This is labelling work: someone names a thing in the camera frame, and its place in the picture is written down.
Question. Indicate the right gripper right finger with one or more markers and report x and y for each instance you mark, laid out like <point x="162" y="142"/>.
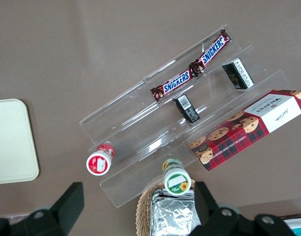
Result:
<point x="205" y="204"/>

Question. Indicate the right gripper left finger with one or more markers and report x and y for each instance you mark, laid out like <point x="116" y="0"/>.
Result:
<point x="71" y="204"/>

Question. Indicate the wicker basket holding foil packs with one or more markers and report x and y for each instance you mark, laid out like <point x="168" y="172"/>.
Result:
<point x="141" y="211"/>

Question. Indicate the cream plastic tray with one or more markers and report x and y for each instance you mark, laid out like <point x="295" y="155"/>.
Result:
<point x="10" y="142"/>

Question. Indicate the green lidded yogurt cup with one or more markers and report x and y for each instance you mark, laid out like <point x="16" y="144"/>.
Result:
<point x="177" y="183"/>

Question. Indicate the silver foil pack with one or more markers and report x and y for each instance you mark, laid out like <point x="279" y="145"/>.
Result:
<point x="172" y="216"/>

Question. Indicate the red lidded yogurt cup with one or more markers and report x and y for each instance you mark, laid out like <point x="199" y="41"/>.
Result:
<point x="98" y="163"/>

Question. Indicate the Walkers red cookie box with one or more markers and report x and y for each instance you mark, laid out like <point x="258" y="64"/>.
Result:
<point x="238" y="140"/>

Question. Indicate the white plastic snack bin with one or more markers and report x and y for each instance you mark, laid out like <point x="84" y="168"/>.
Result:
<point x="297" y="222"/>

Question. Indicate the small black carton box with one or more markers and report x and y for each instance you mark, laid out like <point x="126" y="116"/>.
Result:
<point x="187" y="109"/>
<point x="238" y="75"/>

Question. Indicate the clear acrylic stepped shelf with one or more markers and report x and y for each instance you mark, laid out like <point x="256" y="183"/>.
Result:
<point x="130" y="118"/>

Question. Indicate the Snickers chocolate bar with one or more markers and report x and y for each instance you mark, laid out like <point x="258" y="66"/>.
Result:
<point x="176" y="83"/>
<point x="211" y="51"/>

